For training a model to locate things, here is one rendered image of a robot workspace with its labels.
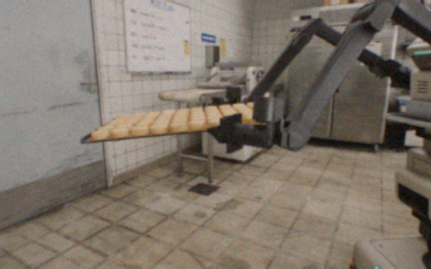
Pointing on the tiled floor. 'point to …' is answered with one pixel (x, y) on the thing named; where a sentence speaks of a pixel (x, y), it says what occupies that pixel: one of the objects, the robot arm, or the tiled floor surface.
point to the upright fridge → (360, 131)
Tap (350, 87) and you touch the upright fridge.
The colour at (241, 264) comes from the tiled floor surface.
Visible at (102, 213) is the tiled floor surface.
